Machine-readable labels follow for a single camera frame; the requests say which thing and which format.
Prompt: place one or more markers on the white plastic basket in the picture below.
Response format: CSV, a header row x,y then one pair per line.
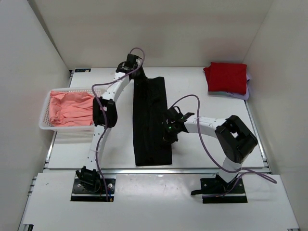
x,y
44,123

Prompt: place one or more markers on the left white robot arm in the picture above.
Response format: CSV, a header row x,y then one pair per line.
x,y
104,117

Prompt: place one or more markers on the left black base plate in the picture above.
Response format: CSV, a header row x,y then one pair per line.
x,y
82,192

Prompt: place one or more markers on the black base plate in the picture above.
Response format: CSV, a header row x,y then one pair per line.
x,y
214,191
82,192

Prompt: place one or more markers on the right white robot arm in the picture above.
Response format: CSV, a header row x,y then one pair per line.
x,y
235,138

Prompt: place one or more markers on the white front board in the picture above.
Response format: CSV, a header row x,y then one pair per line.
x,y
157,203

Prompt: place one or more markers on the red folded t shirt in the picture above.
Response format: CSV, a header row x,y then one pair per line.
x,y
226,77

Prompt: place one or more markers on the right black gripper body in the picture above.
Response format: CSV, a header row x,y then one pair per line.
x,y
170,133

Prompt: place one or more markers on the pink t shirt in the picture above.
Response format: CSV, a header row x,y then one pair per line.
x,y
70,109

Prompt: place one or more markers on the black t shirt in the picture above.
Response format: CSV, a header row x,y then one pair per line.
x,y
149,105

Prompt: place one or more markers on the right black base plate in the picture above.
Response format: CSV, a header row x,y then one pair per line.
x,y
214,191

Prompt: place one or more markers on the small dark label sticker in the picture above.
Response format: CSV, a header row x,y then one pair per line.
x,y
82,70

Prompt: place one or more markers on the aluminium rail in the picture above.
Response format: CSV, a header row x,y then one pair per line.
x,y
110,171

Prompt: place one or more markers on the lavender folded t shirt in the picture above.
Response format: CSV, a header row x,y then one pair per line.
x,y
244,97

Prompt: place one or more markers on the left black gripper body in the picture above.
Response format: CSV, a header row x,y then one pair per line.
x,y
136,67

